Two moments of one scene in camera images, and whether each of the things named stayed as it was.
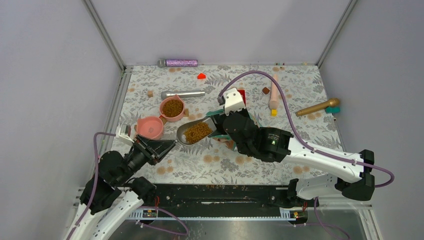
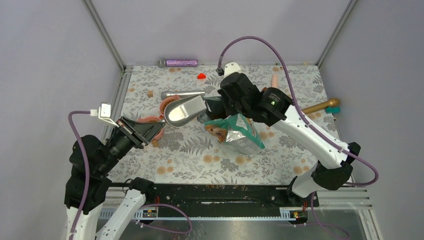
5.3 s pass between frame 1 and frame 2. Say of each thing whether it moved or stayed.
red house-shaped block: stayed
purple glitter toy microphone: stayed
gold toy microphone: stayed
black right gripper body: moved
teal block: stayed
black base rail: stayed
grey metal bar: stayed
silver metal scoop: moved
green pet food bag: moved
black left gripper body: moved
